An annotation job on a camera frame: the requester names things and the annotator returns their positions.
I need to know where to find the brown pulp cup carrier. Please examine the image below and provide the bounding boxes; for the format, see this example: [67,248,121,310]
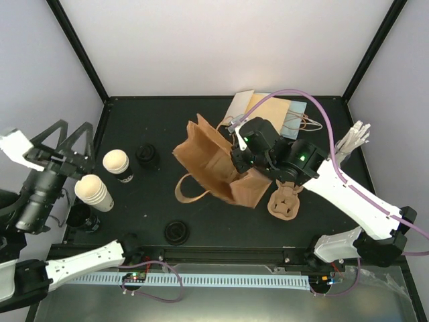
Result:
[267,180,303,221]

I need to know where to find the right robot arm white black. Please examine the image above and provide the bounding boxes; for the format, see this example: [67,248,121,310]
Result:
[231,139,416,270]

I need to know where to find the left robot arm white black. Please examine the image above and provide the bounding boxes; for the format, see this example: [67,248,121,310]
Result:
[1,119,144,312]

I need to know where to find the black coffee lids stack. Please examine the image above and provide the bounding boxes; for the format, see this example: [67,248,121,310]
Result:
[135,143,160,169]

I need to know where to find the black coffee lid near bag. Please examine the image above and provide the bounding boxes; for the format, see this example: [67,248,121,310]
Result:
[164,221,190,246]

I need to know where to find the stacked paper cups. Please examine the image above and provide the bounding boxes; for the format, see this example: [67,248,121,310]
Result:
[74,174,114,212]

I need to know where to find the paper cup black sleeve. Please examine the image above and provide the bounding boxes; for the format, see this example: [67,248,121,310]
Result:
[103,149,133,183]

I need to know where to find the black empty cup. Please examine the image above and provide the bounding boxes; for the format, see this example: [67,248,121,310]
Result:
[66,203,101,233]

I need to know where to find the flat white paper bag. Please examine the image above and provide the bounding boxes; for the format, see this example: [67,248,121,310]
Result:
[225,90,255,129]

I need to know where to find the flat blue paper bag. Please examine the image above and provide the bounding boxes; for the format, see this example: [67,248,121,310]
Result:
[280,101,306,140]

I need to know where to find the glass with white stirrers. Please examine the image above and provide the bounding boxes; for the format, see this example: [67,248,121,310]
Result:
[334,121,371,168]

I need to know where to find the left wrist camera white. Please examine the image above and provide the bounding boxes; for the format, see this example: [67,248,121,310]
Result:
[1,128,44,172]

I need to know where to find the black front mounting rail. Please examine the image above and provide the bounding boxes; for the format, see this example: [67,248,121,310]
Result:
[50,246,406,272]

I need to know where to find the left black frame post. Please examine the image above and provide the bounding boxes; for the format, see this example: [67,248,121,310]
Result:
[46,0,109,103]

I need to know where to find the black frame post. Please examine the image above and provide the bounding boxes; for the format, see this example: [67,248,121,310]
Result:
[46,0,109,103]
[342,0,408,103]

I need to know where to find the blue slotted cable duct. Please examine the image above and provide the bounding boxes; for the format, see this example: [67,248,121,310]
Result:
[69,272,310,290]

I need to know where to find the right black frame post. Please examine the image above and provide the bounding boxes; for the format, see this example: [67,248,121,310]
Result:
[342,0,408,103]

